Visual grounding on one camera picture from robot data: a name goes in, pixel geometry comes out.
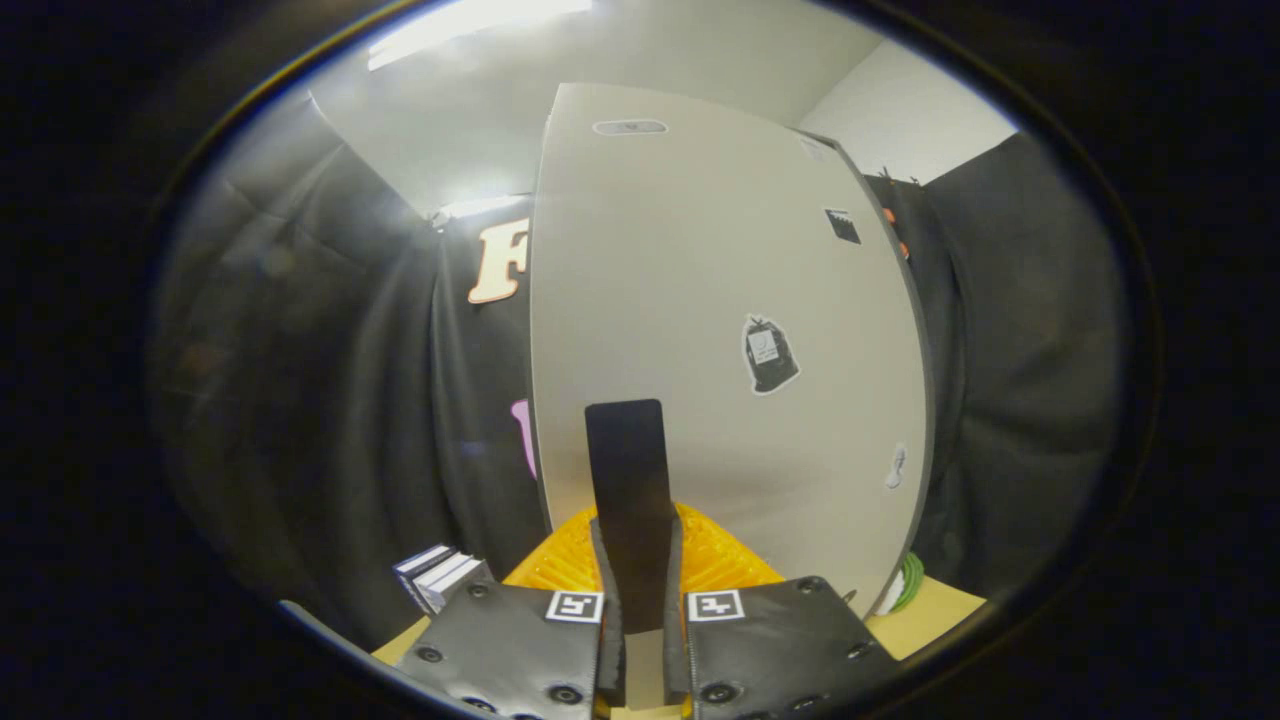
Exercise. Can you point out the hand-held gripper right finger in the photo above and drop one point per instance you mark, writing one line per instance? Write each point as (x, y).
(770, 650)

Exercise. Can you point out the watermelon slice toy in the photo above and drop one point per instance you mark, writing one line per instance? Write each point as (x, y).
(908, 582)

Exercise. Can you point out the black backdrop cloth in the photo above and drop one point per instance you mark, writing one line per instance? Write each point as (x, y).
(320, 400)

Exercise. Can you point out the grey shoe cabinet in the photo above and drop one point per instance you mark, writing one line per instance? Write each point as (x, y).
(929, 420)

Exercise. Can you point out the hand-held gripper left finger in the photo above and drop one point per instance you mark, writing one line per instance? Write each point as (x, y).
(520, 650)

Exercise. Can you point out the stack of books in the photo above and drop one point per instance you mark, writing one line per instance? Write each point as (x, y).
(440, 578)

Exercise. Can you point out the ceiling light panel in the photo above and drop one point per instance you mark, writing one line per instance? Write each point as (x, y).
(480, 207)
(470, 25)

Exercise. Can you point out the white shoe cabinet door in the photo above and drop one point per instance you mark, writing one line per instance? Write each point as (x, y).
(680, 260)

